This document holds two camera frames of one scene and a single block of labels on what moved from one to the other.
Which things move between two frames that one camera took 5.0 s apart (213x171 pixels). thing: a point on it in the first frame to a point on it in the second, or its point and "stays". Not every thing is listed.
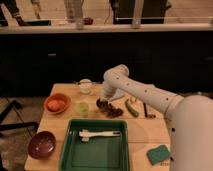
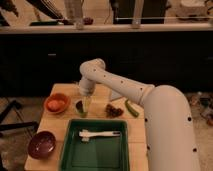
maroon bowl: [42, 145] stays
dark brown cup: [101, 104] to [79, 105]
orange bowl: [57, 103] stays
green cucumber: [133, 111] stays
